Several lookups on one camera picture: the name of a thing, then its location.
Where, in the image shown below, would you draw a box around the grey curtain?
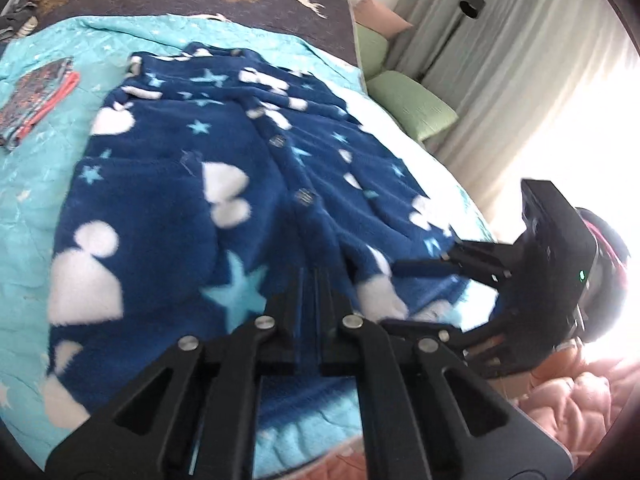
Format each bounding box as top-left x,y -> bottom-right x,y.
387,0 -> 637,208

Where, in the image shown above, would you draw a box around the green pillow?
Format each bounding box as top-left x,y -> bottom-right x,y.
357,25 -> 458,143

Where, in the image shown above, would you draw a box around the navy fleece star garment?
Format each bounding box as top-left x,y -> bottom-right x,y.
43,44 -> 468,429

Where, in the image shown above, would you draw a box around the clothes pile at bed corner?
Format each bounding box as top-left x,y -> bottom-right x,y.
0,1 -> 38,42

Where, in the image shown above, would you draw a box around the pink quilted jacket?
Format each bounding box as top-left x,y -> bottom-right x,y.
319,343 -> 640,480

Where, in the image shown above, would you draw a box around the turquoise star quilt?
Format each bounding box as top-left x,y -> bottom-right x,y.
1,15 -> 490,467

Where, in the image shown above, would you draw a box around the black lamp on stand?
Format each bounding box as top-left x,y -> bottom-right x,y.
459,0 -> 486,20

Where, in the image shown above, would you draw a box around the pink pillow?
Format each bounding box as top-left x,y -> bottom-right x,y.
354,0 -> 413,40

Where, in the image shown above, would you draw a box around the folded floral pink clothes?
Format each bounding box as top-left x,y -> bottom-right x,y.
1,58 -> 80,153

